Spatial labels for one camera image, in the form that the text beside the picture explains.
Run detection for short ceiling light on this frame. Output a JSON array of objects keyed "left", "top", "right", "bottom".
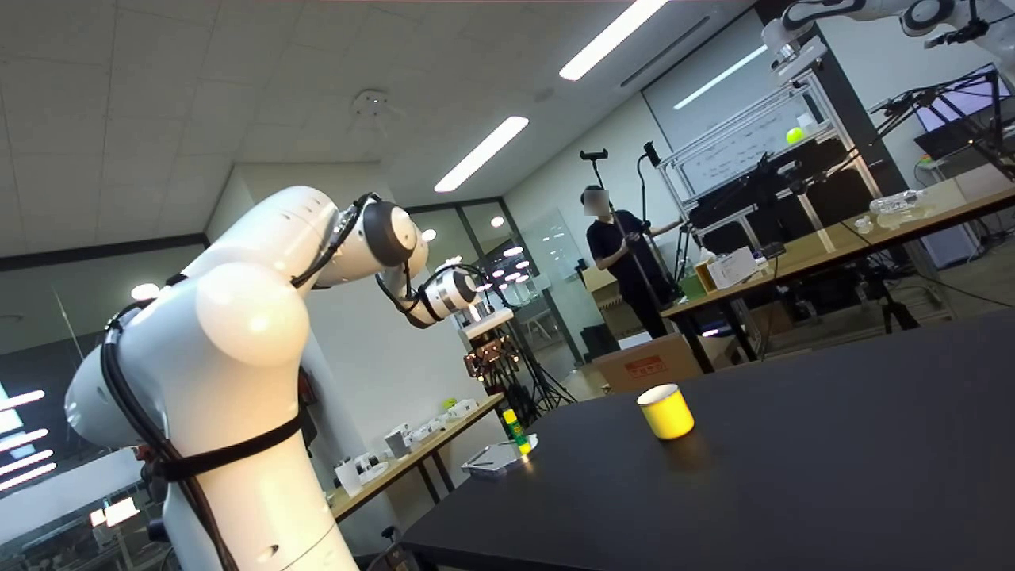
[{"left": 431, "top": 113, "right": 533, "bottom": 197}]

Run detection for long wooden table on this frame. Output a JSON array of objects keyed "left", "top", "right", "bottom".
[{"left": 661, "top": 184, "right": 1015, "bottom": 376}]

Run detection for yellow cup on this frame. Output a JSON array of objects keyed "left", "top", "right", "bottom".
[{"left": 633, "top": 380, "right": 697, "bottom": 444}]

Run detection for long ceiling light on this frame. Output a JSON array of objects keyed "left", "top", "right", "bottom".
[{"left": 554, "top": 0, "right": 673, "bottom": 86}]

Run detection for green yellow toy bottle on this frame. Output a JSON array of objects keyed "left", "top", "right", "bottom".
[{"left": 499, "top": 407, "right": 538, "bottom": 459}]

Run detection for person in dark clothes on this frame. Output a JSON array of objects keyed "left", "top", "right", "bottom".
[{"left": 578, "top": 184, "right": 679, "bottom": 344}]

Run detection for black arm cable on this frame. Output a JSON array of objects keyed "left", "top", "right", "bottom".
[{"left": 97, "top": 305, "right": 320, "bottom": 571}]

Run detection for whiteboard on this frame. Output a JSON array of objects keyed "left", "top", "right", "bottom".
[{"left": 644, "top": 43, "right": 829, "bottom": 194}]

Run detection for black camera stand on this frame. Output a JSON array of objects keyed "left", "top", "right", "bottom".
[{"left": 578, "top": 145, "right": 613, "bottom": 197}]

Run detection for shiny metal plate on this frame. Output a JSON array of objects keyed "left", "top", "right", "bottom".
[{"left": 459, "top": 431, "right": 541, "bottom": 486}]

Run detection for small wooden table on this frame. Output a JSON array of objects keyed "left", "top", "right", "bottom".
[{"left": 328, "top": 391, "right": 507, "bottom": 526}]

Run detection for brown cardboard box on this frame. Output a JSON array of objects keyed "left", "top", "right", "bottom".
[{"left": 588, "top": 329, "right": 707, "bottom": 400}]

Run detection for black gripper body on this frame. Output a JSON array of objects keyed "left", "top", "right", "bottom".
[{"left": 459, "top": 308, "right": 526, "bottom": 391}]

